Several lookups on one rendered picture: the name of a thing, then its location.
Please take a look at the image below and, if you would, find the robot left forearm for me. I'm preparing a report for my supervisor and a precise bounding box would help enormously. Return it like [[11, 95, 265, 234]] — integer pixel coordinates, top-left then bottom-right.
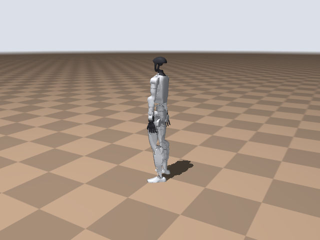
[[147, 97, 155, 121]]

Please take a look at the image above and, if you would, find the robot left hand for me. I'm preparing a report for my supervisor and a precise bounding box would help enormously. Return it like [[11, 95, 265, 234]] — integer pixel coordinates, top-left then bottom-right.
[[147, 116, 157, 133]]

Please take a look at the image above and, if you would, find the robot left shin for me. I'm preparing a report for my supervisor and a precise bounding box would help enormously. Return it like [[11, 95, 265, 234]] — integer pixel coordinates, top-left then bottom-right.
[[152, 147, 163, 179]]

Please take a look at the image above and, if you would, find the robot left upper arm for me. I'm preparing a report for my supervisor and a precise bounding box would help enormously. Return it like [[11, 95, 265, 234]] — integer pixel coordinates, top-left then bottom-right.
[[148, 77, 160, 102]]

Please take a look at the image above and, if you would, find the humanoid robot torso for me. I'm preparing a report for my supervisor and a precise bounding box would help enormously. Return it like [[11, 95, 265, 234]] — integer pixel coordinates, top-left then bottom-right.
[[154, 73, 169, 122]]

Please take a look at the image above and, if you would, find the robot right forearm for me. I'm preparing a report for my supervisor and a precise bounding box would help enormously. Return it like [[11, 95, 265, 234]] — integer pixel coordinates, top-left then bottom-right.
[[162, 100, 168, 113]]

